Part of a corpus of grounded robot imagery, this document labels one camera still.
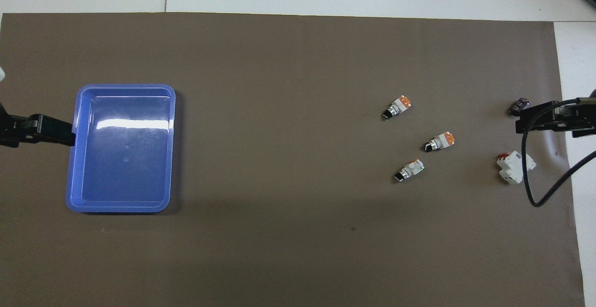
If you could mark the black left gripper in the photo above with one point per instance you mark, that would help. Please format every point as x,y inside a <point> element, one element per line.
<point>11,130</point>

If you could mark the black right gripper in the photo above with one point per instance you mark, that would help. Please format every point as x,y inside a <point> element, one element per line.
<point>582,118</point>

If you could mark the small dark cylindrical capacitor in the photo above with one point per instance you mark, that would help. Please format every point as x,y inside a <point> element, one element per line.
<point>519,106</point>

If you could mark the white circuit breaker red lever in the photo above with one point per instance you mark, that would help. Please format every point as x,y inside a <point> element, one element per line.
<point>514,166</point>

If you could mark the blue plastic tray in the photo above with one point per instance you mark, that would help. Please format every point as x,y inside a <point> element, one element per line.
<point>123,158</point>

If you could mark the brown table mat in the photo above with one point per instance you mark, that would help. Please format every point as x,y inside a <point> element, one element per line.
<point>288,204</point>

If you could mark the white selector switch orange block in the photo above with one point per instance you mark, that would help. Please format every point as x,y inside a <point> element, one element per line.
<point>398,106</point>
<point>441,141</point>

